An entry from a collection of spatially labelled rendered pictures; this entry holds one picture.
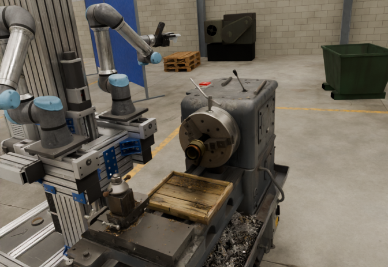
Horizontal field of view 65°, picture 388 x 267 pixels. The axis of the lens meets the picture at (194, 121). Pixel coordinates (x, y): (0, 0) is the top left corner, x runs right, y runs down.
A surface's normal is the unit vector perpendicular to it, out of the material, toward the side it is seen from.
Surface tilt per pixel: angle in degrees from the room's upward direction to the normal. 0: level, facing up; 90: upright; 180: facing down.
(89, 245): 0
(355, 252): 0
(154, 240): 0
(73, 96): 90
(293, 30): 90
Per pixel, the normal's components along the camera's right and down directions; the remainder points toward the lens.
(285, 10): -0.35, 0.35
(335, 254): -0.07, -0.94
